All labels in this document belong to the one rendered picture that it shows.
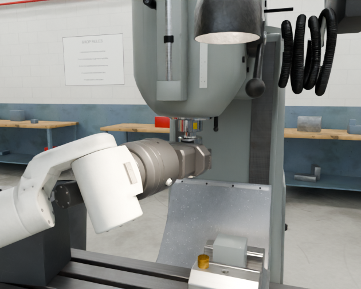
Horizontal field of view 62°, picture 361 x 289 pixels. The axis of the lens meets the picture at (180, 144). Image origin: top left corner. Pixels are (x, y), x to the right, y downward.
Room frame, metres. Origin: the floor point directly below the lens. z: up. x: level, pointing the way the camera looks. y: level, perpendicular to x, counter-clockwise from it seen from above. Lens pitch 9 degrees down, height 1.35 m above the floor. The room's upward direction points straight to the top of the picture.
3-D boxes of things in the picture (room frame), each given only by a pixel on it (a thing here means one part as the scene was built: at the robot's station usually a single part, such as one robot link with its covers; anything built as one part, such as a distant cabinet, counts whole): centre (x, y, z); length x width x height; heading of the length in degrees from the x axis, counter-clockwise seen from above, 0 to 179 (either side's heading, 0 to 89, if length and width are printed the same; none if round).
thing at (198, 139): (0.59, -0.02, 1.26); 0.05 x 0.05 x 0.01
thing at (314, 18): (0.79, -0.29, 1.45); 0.18 x 0.16 x 0.21; 163
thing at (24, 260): (0.70, 0.41, 1.02); 0.22 x 0.12 x 0.20; 82
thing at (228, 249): (0.56, -0.10, 1.03); 0.06 x 0.05 x 0.06; 71
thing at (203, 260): (0.53, -0.04, 1.04); 0.02 x 0.02 x 0.02
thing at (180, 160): (0.51, 0.03, 1.23); 0.13 x 0.12 x 0.10; 58
